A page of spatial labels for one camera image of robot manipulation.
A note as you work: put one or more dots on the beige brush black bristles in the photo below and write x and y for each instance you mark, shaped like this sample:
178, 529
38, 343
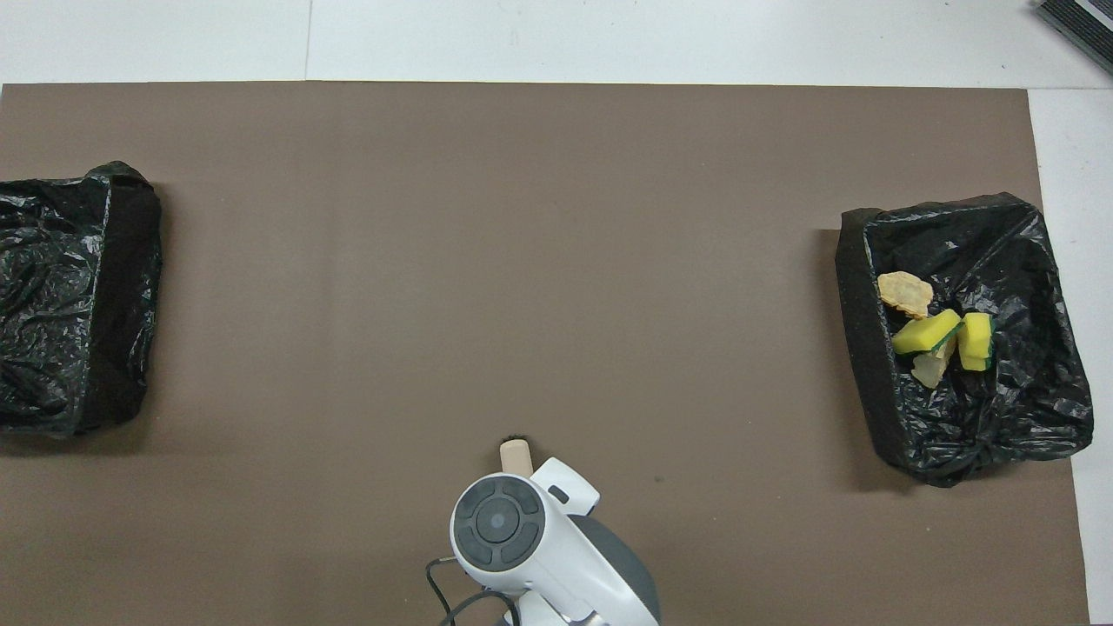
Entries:
516, 456

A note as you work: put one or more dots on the pale flaky pastry piece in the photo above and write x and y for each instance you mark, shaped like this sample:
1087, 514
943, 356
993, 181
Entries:
904, 294

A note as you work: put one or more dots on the yellow green sponge wedge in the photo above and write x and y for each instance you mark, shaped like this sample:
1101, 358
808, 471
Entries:
926, 332

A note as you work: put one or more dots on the small golden croissant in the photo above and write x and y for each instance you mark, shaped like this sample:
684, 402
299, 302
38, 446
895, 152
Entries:
932, 367

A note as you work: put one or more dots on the notched yellow sponge piece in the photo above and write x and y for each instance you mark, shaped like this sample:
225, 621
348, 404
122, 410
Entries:
976, 341

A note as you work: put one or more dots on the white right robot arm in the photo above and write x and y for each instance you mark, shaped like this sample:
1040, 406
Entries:
539, 548

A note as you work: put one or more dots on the bin with black bag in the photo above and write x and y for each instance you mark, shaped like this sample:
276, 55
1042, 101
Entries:
52, 304
1000, 417

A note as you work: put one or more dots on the brown table mat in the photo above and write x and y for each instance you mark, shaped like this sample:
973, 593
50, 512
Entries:
435, 261

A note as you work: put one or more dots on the grey ribbed device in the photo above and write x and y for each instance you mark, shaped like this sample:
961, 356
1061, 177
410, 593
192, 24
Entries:
1083, 22

